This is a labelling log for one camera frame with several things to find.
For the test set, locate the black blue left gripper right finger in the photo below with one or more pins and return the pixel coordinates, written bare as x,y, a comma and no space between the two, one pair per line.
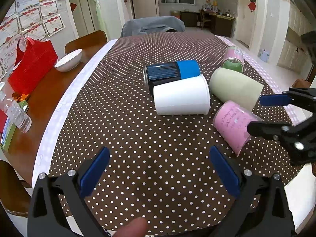
260,207

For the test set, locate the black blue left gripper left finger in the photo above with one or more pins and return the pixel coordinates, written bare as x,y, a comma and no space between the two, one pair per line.
46,216

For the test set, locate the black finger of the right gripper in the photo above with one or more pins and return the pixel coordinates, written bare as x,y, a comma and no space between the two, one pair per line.
266,129

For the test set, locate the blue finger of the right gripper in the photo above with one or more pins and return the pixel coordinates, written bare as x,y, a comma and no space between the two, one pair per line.
282,99

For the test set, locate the pale green cup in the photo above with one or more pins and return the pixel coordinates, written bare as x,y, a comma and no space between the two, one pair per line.
230,85

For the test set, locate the pink cup near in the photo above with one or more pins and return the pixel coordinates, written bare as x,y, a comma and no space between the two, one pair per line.
231,122

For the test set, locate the pink green cup far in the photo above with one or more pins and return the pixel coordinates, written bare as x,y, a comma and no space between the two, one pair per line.
233,59

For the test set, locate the white paper cup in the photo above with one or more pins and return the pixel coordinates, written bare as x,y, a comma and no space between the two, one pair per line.
189,96

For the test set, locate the black and blue cup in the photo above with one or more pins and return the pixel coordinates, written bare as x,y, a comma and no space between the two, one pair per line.
163,73

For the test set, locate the operator thumb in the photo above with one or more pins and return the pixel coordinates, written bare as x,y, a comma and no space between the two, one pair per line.
136,228

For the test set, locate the white cabinet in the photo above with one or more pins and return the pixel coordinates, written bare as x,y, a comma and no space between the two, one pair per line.
288,50

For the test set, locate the dark wooden desk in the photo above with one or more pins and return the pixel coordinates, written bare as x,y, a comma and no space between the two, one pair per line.
216,23

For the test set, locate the brown polka dot tablecloth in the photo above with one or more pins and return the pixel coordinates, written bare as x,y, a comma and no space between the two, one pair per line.
159,167

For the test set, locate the clear plastic water bottle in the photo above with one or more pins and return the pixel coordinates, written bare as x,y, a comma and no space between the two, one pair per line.
14,112

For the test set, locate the grey covered sofa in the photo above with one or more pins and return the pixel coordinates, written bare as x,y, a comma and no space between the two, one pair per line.
151,25

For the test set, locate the white bowl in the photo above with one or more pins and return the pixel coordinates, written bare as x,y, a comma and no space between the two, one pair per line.
69,61

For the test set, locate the white refrigerator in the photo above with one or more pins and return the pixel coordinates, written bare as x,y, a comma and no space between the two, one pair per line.
144,1

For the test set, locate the red gift bag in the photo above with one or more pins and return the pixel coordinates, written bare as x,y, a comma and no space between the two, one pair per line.
32,65

